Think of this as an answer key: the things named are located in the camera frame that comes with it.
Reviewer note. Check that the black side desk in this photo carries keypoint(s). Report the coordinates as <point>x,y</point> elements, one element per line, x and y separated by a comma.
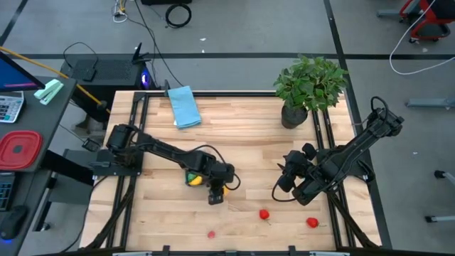
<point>39,117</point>

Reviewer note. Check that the black power adapter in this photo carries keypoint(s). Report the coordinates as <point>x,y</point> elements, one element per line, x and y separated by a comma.
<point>89,70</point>

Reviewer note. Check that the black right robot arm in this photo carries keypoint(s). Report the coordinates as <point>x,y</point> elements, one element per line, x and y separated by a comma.
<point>355,149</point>

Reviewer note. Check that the grey metal chair leg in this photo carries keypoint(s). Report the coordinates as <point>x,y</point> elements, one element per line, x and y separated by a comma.
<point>440,218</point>
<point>430,103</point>
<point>442,175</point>

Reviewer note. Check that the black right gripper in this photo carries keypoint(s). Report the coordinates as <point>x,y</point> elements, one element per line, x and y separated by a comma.
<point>296,163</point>

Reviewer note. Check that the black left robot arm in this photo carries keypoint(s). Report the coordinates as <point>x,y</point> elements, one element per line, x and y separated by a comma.
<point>167,149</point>

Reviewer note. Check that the small black controller box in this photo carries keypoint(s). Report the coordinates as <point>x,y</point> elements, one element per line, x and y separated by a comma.
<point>91,145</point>

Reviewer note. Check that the red and black chair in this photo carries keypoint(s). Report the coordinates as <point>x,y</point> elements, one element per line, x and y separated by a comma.
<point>432,33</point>

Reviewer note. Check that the small yellow toy fruit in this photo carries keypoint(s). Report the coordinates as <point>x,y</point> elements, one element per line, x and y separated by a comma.
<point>225,192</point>

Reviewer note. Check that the light blue folded cloth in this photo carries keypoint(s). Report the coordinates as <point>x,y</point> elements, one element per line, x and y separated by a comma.
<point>183,106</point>

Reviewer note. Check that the black wifi antenna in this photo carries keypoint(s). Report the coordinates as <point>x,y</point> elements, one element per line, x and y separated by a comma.
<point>138,53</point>

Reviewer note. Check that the black keyboard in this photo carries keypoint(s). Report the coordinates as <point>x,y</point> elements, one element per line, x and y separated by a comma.
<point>5,192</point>

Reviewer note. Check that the red container lid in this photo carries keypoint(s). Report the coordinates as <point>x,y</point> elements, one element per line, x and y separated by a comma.
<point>28,149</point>

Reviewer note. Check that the blue-grey plastic bin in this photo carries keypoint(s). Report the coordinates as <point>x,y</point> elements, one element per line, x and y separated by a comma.
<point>187,177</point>

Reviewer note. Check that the black computer mouse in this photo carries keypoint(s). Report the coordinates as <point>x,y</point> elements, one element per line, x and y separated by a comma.
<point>14,220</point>

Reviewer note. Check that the black computer tower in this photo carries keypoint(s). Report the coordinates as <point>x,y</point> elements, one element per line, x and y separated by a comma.
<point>113,71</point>

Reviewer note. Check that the pink toy raspberry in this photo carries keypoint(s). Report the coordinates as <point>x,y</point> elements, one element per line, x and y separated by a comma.
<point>211,234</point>

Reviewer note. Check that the green potted plant black pot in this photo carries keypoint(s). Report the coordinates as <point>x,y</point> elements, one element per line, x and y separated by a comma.
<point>309,85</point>

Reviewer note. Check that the computer monitor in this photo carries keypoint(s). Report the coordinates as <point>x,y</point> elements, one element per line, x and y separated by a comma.
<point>14,76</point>

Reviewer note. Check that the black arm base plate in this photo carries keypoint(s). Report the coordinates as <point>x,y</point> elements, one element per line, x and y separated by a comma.
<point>106,167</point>

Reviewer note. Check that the red toy strawberry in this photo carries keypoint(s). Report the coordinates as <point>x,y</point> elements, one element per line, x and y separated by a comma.
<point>264,214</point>
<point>312,222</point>

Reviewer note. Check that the mint green stapler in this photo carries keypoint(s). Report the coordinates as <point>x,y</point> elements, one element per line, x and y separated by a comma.
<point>49,90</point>

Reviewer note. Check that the black aluminium table frame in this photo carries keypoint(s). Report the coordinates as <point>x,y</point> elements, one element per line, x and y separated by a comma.
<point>231,94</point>

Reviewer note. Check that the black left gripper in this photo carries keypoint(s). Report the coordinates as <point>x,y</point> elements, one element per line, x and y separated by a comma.
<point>220,174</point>

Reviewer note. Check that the grey desk calculator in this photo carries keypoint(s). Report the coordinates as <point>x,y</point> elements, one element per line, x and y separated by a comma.
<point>10,106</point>

